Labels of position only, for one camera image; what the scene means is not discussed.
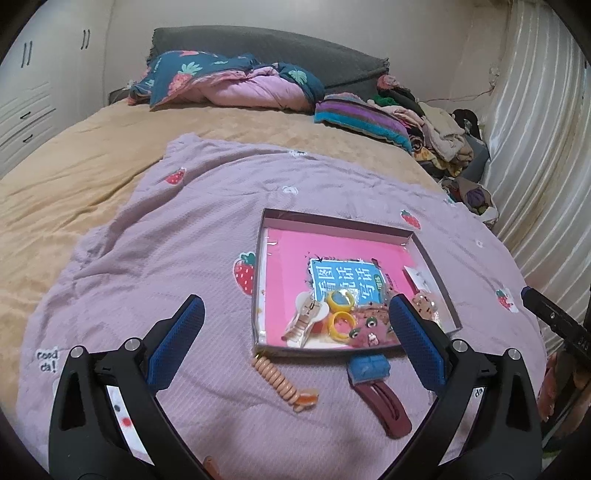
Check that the pink book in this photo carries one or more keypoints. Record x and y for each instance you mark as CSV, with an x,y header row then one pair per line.
x,y
286,258

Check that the small white earring card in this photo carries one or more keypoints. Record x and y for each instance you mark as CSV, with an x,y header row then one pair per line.
x,y
420,279

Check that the grey headboard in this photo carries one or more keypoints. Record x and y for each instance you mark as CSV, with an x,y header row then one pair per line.
x,y
332,57

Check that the small orange clip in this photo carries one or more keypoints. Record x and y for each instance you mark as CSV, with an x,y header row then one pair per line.
x,y
211,467

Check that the pearl hair clip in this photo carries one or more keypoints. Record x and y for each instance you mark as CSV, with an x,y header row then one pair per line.
x,y
425,305

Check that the polka dot bow scrunchie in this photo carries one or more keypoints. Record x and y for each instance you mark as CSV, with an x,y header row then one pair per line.
x,y
371,314

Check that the tan bed sheet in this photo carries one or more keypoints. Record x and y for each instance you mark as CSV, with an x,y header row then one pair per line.
x,y
83,175

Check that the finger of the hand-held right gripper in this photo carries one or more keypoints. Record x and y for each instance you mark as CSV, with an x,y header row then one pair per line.
x,y
554,318

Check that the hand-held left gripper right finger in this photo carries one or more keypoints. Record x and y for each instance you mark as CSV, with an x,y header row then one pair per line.
x,y
418,341

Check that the cream hair claw clip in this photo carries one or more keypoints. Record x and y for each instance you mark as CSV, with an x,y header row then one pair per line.
x,y
304,318

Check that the pile of clothes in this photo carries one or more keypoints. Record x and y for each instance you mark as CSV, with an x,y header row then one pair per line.
x,y
443,134

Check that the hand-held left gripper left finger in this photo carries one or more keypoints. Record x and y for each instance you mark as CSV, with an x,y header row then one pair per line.
x,y
178,341

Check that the blue rectangular hair clip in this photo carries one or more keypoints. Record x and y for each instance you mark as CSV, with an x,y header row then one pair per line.
x,y
369,368

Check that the striped pillow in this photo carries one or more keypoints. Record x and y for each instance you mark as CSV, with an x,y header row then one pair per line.
x,y
360,117

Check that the brown cardboard box tray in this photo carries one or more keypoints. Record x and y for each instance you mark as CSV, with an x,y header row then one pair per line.
x,y
272,344

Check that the maroon snap hair clip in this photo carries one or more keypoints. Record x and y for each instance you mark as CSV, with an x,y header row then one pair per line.
x,y
388,410

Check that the yellow hoop earring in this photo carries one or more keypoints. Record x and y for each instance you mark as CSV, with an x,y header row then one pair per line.
x,y
333,328
332,304

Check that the blue pink floral quilt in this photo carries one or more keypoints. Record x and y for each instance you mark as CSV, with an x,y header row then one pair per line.
x,y
249,90

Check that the purple cloud print blanket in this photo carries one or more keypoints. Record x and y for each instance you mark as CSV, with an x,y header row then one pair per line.
x,y
184,230

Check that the white wardrobe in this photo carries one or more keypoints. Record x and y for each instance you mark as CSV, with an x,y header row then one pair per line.
x,y
41,92

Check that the white curtain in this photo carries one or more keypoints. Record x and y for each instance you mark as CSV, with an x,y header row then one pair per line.
x,y
540,161

